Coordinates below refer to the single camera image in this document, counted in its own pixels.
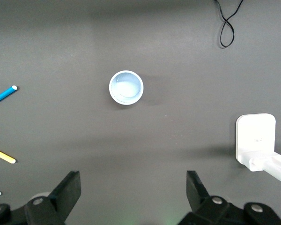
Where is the white desk lamp stand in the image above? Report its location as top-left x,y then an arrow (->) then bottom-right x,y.
235,113 -> 281,188

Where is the yellow marker pen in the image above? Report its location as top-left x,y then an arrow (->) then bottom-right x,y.
0,146 -> 17,165

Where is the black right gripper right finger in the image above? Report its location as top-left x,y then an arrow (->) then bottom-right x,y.
177,170 -> 281,225

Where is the blue marker pen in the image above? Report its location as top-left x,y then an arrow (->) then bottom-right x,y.
0,85 -> 18,107

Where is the thin black loose cable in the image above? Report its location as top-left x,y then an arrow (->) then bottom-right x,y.
213,0 -> 245,49

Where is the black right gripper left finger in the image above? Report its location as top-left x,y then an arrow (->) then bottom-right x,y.
0,170 -> 81,225

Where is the light blue plastic cup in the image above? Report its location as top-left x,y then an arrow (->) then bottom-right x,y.
108,70 -> 144,106

